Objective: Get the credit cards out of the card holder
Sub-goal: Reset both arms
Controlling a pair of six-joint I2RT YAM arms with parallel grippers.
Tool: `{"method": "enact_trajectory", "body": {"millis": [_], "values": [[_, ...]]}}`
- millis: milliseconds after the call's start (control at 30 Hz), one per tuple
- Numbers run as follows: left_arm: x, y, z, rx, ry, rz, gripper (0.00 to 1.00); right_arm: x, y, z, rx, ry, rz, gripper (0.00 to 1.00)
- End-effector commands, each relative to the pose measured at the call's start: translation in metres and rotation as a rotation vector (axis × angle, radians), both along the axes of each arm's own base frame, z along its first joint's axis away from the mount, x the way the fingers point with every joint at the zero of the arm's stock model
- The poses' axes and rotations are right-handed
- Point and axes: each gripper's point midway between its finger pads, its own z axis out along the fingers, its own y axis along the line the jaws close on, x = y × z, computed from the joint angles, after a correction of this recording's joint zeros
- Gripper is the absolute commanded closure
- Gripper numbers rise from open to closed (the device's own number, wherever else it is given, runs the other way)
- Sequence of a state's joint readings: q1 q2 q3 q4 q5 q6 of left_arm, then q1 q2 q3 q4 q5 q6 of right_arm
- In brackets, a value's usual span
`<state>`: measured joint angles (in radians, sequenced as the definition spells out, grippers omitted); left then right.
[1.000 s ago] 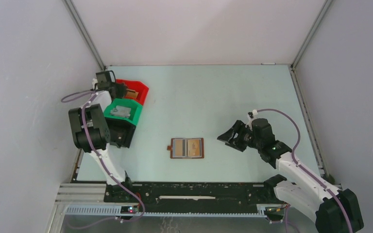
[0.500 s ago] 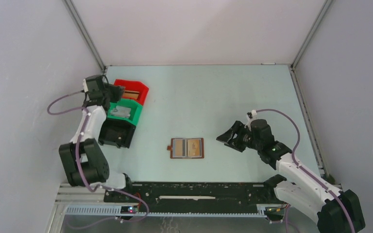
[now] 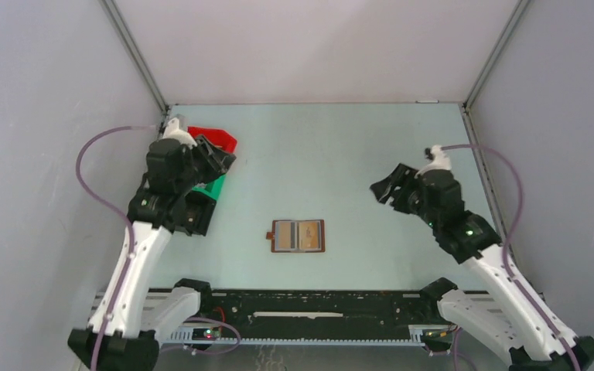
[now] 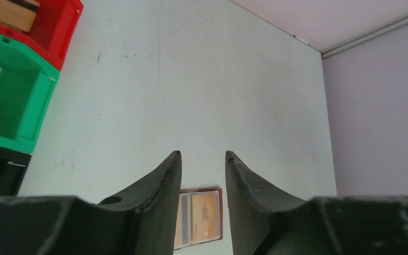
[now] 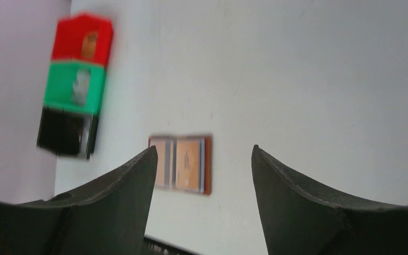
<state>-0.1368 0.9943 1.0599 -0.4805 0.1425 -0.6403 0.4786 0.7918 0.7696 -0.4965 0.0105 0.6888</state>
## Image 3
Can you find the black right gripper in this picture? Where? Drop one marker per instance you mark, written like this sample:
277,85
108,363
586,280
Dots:
402,177

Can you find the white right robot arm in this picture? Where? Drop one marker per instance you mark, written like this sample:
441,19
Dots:
528,335

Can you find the green plastic bin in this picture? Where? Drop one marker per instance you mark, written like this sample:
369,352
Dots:
212,189

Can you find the red plastic bin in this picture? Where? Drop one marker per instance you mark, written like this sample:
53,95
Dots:
219,137

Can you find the brown leather card holder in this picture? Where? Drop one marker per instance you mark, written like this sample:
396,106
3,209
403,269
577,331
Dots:
284,237

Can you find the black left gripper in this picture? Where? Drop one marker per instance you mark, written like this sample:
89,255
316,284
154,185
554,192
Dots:
220,161

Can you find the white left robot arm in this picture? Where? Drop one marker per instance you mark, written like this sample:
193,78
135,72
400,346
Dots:
120,334

